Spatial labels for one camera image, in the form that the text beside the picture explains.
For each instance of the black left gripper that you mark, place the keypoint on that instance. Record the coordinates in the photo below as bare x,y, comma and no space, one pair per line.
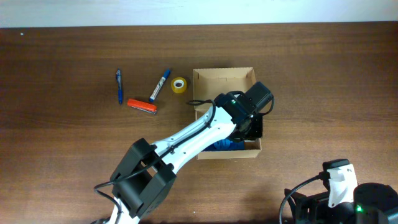
254,130

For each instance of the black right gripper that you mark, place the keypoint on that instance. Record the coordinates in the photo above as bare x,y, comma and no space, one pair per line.
301,201

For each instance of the blue plastic battery holder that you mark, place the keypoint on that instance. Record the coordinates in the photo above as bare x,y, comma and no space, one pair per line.
225,145

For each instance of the yellow tape roll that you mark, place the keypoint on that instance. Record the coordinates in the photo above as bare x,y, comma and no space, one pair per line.
179,85

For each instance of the orange stapler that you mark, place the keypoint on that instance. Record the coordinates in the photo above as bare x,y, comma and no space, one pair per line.
143,106

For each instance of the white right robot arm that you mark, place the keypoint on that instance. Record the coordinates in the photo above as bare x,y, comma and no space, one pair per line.
374,203

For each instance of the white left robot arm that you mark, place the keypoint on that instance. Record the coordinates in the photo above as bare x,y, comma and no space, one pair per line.
147,172

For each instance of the blue white marker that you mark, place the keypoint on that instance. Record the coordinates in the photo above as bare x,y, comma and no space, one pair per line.
159,85

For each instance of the blue ballpoint pen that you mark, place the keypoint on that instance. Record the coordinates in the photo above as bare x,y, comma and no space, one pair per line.
120,86

